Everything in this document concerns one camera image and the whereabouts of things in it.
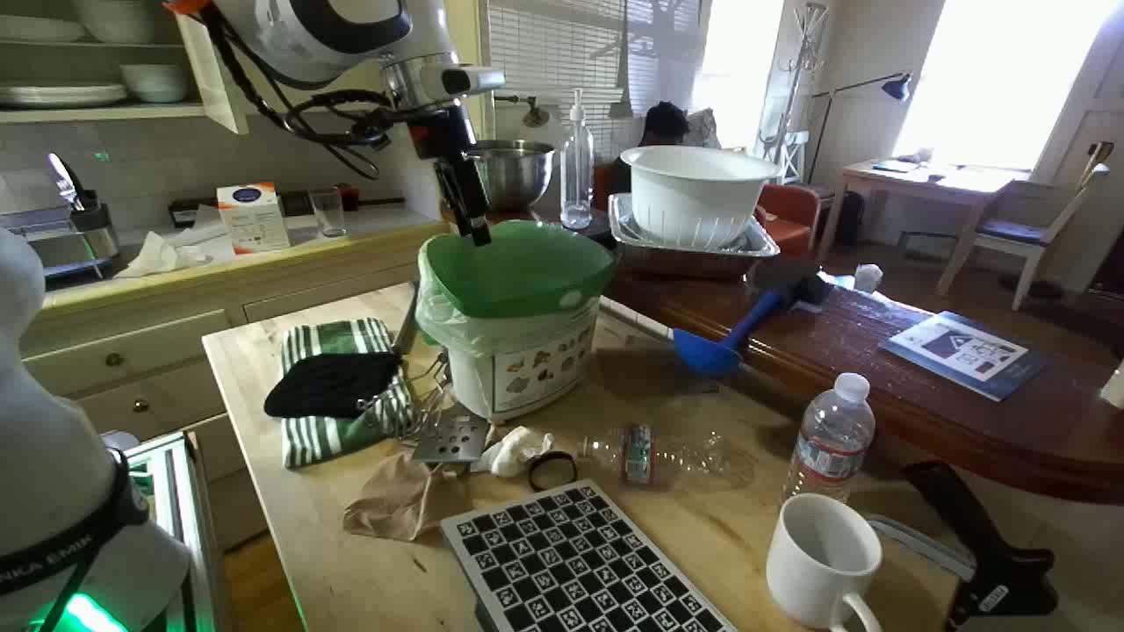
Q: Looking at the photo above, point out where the white ceramic mug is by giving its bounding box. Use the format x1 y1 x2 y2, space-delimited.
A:
764 493 890 632

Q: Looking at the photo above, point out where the clear drinking glass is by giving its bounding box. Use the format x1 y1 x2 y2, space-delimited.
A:
306 185 352 245

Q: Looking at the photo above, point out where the small white bowl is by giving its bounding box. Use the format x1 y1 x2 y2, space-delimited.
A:
115 60 198 110

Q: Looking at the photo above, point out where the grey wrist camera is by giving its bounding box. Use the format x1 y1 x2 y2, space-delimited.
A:
441 64 513 101

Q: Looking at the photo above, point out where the clear water bottle white cap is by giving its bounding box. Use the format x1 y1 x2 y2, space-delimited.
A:
790 368 882 505

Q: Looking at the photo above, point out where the cream counter cabinet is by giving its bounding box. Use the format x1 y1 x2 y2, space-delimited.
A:
19 219 451 556

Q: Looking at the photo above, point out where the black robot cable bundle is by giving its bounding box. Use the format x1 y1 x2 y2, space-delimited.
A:
209 7 414 184

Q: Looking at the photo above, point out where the aluminium frame rail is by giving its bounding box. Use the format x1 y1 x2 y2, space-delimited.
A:
119 429 229 632

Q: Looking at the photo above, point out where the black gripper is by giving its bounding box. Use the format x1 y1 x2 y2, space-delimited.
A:
403 99 496 248

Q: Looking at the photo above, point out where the knife block with knives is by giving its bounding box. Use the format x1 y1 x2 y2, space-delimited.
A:
47 148 126 269

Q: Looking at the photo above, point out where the green white striped cloth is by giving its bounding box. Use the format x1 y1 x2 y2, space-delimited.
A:
273 315 421 475

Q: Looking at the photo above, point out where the clear glass bottle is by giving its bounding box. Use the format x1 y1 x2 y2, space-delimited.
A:
555 94 599 233

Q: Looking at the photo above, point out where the white chair blue cushion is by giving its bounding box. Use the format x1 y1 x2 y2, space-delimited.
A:
935 137 1117 314

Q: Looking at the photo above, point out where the light wooden desk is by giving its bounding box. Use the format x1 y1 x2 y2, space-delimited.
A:
814 156 1037 262

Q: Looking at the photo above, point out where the black ring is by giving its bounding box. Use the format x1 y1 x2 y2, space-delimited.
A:
525 449 582 497

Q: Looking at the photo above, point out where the silver metal bowl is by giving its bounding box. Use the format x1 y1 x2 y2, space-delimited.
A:
468 137 558 219

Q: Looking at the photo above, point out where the red chair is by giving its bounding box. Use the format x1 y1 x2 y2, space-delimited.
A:
751 181 825 259

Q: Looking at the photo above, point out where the crumpled white paper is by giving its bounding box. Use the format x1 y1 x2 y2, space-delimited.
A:
477 423 558 483

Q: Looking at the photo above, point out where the crumpled clear plastic wrap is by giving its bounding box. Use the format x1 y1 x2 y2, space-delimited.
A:
341 449 436 546

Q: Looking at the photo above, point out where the slotted metal spatula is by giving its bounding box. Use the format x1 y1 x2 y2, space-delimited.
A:
401 390 491 478

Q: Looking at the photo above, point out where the aluminium foil tray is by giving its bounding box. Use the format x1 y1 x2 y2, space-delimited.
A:
606 190 783 262

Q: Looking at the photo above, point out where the black clamp tool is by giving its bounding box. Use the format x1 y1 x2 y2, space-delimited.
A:
895 457 1060 629

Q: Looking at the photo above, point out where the wooden wall shelf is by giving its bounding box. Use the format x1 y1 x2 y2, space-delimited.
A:
0 0 256 137

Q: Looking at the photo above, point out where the crushed clear plastic bottle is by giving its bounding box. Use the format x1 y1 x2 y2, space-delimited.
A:
581 423 759 486

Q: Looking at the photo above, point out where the stack of white plates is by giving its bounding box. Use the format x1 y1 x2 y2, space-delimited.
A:
0 79 135 111

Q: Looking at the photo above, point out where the white window blind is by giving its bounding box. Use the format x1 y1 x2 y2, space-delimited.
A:
482 0 637 111

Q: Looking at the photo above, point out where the white blue carton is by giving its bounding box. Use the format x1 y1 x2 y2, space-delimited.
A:
215 181 297 258

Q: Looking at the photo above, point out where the blue desk lamp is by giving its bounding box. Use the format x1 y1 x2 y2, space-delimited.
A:
800 69 918 185

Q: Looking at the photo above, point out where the black white checkerboard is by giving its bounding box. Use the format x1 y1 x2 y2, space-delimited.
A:
441 478 739 632

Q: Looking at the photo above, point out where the blue white magazine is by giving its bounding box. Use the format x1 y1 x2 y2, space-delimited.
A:
874 308 1051 406

